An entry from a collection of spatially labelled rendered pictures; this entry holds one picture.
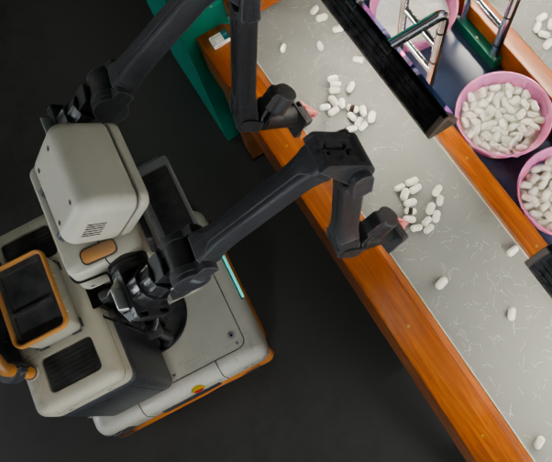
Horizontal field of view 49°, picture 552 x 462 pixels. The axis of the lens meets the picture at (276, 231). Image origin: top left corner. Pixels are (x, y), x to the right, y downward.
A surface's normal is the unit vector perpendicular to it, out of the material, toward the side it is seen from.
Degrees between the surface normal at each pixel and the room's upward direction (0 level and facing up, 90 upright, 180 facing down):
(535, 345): 0
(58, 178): 48
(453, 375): 0
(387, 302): 0
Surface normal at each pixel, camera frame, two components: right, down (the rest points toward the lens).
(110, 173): 0.51, -0.52
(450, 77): -0.12, -0.29
